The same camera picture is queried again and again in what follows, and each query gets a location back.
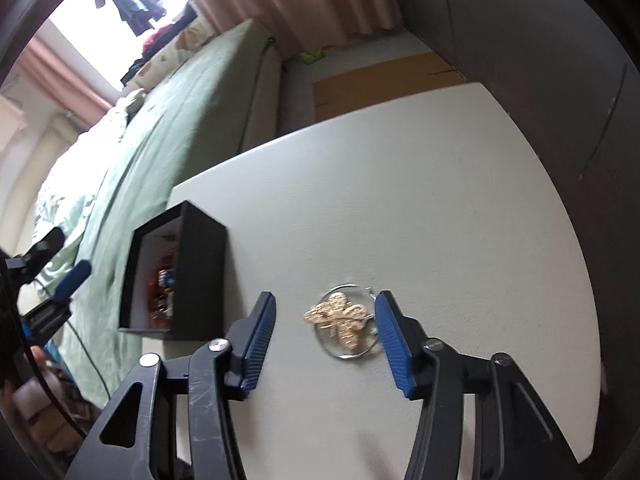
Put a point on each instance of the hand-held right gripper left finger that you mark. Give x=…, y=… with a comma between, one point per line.
x=257, y=345

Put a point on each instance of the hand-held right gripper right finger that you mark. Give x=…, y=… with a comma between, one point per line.
x=395, y=345

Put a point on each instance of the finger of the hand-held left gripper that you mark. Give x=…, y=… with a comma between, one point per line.
x=72, y=280
x=45, y=245

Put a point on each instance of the gold butterfly hoop ornament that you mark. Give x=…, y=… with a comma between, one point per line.
x=340, y=317

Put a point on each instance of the black gift box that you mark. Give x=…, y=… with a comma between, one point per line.
x=200, y=280

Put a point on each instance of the beige padded headboard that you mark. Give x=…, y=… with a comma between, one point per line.
x=30, y=160

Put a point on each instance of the bed with green blanket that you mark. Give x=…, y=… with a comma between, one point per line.
x=165, y=125

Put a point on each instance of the narrow pink curtain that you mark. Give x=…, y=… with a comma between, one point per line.
x=60, y=75

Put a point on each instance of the pile of clothes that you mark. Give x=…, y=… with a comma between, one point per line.
x=150, y=47

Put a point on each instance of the floral pillow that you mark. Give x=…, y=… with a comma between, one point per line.
x=185, y=42

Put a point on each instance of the flat brown cardboard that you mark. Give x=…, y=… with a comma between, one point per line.
x=380, y=85

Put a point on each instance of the small green wrapper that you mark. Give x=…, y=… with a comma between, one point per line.
x=312, y=56

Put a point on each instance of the dark wood wardrobe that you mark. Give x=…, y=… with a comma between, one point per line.
x=540, y=60

